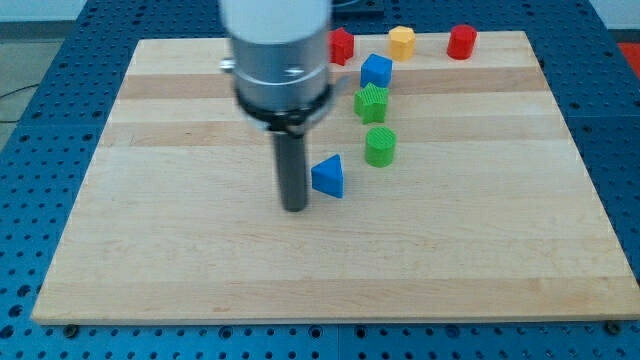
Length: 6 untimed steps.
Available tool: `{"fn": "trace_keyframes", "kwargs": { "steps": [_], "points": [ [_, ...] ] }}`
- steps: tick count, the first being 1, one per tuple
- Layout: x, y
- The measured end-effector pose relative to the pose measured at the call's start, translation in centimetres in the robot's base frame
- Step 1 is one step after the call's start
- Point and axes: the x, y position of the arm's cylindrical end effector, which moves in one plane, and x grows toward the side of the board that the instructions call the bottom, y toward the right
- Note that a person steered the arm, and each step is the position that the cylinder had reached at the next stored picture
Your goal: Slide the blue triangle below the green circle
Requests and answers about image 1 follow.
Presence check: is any wooden board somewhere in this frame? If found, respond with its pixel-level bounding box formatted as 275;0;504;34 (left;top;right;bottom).
32;31;639;325

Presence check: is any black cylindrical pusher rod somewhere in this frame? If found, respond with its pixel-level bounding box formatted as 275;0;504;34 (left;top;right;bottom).
272;133;308;212

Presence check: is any blue triangle block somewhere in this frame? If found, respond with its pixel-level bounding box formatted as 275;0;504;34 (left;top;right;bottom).
311;154;344;198

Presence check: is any black cable on floor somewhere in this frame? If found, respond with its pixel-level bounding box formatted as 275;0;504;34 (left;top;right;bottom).
0;82;40;124

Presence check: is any blue cube block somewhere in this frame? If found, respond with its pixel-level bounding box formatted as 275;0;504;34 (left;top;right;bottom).
360;54;393;88

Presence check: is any green cylinder block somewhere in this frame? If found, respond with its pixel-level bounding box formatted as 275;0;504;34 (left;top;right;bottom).
365;126;397;168

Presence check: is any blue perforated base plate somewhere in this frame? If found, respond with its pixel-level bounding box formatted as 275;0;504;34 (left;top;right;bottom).
1;0;639;359

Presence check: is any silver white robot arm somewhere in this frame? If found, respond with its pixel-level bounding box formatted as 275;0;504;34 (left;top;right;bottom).
218;0;344;212

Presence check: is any red star block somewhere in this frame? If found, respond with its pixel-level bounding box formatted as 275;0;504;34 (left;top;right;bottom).
329;27;355;66

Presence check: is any green star block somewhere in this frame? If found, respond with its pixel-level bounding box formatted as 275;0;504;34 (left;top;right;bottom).
354;83;389;124

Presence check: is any yellow hexagon block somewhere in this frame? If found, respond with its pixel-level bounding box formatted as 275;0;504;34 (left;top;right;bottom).
388;26;416;61

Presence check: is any red cylinder block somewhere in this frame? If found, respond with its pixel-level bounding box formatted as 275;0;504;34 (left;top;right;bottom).
447;24;477;60

